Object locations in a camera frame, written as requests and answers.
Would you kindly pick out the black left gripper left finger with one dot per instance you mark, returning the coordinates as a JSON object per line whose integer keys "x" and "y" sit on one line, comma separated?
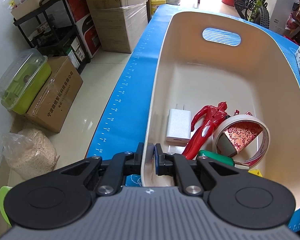
{"x": 106, "y": 177}

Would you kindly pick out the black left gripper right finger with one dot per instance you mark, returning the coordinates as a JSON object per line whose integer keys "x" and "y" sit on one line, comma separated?
{"x": 173, "y": 169}

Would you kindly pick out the white tape roll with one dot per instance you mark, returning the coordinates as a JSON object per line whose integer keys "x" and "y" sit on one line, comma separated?
{"x": 263, "y": 148}

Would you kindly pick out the white usb charger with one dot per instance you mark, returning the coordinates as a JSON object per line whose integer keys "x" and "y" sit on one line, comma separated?
{"x": 178, "y": 125}

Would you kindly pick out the red floral patterned box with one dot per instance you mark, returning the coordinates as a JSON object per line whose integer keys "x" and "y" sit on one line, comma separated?
{"x": 237, "y": 137}

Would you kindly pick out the red ultraman figure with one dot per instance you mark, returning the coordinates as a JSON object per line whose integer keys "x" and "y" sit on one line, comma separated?
{"x": 212, "y": 116}

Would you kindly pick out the yellow toy launcher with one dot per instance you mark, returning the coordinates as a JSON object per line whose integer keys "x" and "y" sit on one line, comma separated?
{"x": 256, "y": 172}

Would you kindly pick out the beige plastic storage bin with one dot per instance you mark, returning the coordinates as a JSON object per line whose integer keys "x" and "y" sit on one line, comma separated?
{"x": 206, "y": 59}

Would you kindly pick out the blue silicone table mat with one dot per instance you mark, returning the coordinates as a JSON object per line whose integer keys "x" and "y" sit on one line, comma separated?
{"x": 124, "y": 122}

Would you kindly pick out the bag of rice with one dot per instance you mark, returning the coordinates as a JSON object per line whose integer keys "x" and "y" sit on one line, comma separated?
{"x": 29, "y": 153}

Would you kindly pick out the brown cardboard box on floor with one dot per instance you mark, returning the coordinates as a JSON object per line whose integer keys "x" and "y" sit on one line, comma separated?
{"x": 53, "y": 102}

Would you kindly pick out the green plastic lidded container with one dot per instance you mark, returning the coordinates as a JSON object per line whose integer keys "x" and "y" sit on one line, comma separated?
{"x": 23, "y": 80}

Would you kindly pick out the black metal shelf rack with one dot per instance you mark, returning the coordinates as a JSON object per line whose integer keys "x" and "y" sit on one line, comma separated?
{"x": 51, "y": 30}

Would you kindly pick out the large stacked cardboard box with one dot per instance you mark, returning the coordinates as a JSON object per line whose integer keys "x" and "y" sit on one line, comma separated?
{"x": 119, "y": 23}

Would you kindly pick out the red white appliance box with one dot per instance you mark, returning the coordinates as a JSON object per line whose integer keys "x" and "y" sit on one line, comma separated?
{"x": 85, "y": 26}

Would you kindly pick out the green black bicycle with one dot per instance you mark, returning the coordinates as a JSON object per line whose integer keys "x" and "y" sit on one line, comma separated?
{"x": 254, "y": 11}

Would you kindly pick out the cardboard tray on shelf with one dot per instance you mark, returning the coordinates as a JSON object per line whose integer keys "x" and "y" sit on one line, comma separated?
{"x": 24, "y": 8}

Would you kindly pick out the white chest freezer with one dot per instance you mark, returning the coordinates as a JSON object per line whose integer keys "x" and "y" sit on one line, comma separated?
{"x": 279, "y": 12}

